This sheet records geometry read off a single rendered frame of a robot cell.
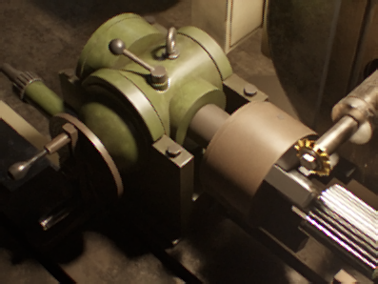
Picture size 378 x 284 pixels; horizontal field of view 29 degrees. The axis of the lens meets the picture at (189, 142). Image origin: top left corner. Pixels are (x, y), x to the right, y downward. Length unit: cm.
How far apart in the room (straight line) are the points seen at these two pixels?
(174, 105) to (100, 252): 32
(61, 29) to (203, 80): 211
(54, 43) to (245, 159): 223
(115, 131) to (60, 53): 202
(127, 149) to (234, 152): 20
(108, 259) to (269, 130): 41
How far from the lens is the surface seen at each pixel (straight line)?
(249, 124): 117
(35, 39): 333
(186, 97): 125
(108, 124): 124
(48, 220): 132
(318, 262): 138
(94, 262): 137
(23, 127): 200
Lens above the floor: 217
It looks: 50 degrees down
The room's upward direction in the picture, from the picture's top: straight up
